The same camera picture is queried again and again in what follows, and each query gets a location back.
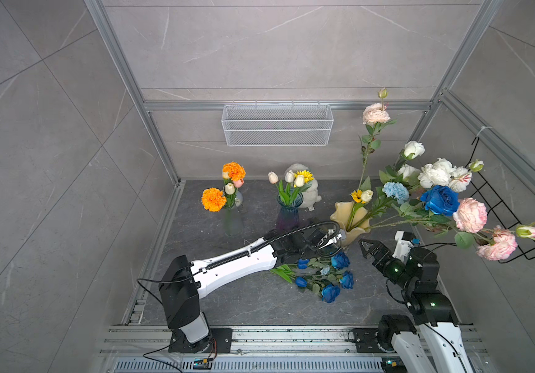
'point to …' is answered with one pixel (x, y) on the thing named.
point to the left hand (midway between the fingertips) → (317, 231)
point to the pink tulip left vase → (239, 183)
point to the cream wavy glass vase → (353, 221)
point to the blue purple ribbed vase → (288, 219)
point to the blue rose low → (347, 280)
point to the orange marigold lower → (213, 199)
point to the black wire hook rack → (530, 248)
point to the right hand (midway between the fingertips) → (367, 246)
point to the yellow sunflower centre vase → (308, 176)
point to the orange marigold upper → (236, 171)
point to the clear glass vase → (233, 221)
